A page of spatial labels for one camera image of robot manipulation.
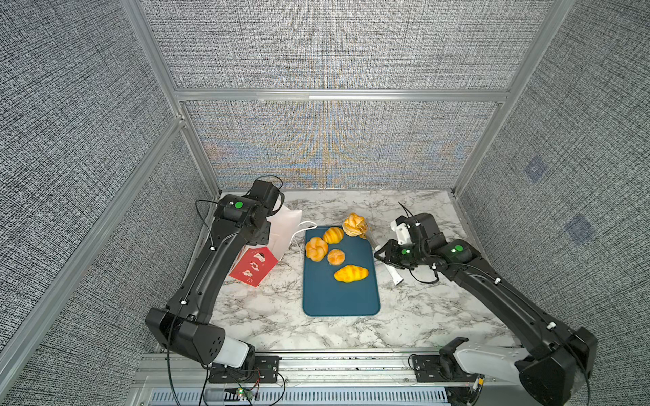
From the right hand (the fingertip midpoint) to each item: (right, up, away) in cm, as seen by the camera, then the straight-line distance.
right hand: (376, 250), depth 75 cm
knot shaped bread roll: (-19, -3, +22) cm, 29 cm away
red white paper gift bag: (-37, -4, +4) cm, 38 cm away
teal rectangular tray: (-15, -18, +14) cm, 27 cm away
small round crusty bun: (-11, -5, +18) cm, 22 cm away
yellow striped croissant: (-6, -10, +15) cm, 19 cm away
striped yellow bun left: (-12, +2, +25) cm, 28 cm away
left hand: (-36, +5, -2) cm, 36 cm away
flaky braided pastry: (-5, +6, +13) cm, 15 cm away
